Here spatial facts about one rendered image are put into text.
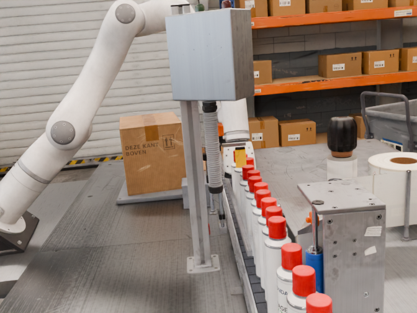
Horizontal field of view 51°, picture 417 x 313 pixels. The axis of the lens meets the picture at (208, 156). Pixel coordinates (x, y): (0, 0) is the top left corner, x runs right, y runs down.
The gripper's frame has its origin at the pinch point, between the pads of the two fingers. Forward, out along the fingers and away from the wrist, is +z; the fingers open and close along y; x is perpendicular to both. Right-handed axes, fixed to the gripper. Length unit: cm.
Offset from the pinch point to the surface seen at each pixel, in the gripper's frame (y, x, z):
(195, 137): -13.6, -34.9, -13.2
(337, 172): 25.4, -19.2, -1.8
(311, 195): 5, -67, 3
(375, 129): 127, 192, -39
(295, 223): 13.3, -13.5, 11.7
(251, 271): -3.3, -36.6, 20.0
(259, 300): -3, -48, 24
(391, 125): 133, 177, -39
